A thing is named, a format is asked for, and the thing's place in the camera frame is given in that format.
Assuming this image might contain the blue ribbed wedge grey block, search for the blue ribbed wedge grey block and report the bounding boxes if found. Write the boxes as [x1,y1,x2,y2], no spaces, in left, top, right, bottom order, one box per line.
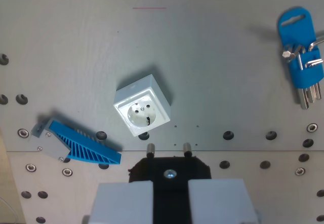
[30,119,123,165]

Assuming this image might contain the small silver hex key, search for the small silver hex key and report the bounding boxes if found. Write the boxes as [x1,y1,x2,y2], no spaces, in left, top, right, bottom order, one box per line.
[297,53,324,70]

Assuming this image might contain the white wall socket box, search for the white wall socket box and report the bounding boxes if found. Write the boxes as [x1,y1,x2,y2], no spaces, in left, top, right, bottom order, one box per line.
[113,73,172,137]

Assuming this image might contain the thin long silver hex key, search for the thin long silver hex key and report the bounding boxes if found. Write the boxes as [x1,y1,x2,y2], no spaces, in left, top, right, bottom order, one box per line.
[308,34,324,52]

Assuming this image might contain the medium silver hex key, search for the medium silver hex key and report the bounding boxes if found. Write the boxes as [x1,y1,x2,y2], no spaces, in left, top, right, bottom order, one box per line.
[293,44,320,105]

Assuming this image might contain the large silver hex key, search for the large silver hex key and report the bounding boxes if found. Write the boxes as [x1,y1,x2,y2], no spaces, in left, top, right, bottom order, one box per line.
[282,45,312,110]

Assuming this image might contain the black plug with metal pins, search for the black plug with metal pins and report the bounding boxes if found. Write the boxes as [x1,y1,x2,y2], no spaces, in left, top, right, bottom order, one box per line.
[128,142,212,224]

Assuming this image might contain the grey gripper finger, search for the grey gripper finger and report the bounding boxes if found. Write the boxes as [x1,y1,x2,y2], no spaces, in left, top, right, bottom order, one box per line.
[188,178,262,224]
[82,180,154,224]

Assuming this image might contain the blue hex key holder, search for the blue hex key holder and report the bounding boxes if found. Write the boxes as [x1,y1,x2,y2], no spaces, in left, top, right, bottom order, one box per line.
[278,7,324,89]

